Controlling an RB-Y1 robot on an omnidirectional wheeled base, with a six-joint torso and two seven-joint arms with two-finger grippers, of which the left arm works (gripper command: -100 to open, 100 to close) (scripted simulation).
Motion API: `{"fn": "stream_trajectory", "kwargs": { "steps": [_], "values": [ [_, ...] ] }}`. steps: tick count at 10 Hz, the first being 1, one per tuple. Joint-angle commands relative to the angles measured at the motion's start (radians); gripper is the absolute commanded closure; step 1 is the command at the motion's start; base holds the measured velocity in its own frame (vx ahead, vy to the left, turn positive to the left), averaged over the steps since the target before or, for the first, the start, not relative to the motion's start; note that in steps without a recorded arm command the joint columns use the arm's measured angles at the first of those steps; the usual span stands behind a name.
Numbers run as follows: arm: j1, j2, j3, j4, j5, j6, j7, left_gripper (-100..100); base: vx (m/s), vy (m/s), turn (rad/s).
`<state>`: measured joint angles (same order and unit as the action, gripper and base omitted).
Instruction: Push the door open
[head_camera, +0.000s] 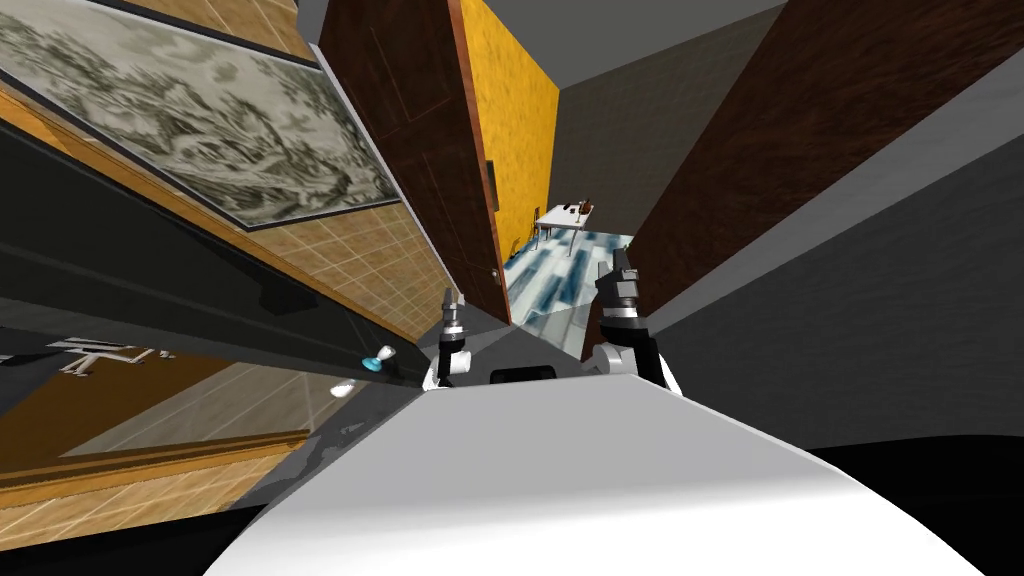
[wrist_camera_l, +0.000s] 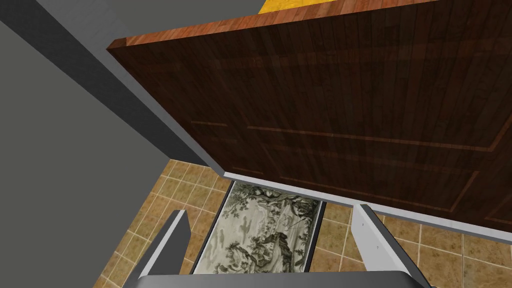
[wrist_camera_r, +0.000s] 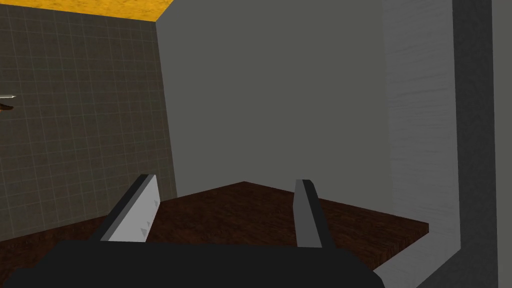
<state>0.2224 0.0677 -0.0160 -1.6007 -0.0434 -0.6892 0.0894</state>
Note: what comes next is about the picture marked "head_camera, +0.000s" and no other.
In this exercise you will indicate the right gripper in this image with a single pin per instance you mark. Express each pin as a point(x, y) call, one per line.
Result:
point(619, 296)

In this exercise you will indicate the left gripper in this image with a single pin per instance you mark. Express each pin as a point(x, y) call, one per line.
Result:
point(452, 321)

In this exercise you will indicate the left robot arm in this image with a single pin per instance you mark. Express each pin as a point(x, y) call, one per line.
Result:
point(449, 362)

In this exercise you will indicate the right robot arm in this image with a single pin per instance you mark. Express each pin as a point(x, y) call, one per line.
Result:
point(632, 348)

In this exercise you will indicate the white table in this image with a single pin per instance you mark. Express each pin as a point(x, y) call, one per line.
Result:
point(563, 218)

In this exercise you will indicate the brown wooden door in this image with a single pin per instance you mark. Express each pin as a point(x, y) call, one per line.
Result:
point(416, 128)

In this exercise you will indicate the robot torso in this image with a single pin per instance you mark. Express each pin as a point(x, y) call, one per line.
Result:
point(576, 480)

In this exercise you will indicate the grey landscape picture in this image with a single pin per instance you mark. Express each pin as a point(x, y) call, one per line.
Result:
point(184, 112)

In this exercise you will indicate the small dark wall picture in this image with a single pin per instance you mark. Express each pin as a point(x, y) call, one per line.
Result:
point(492, 186)

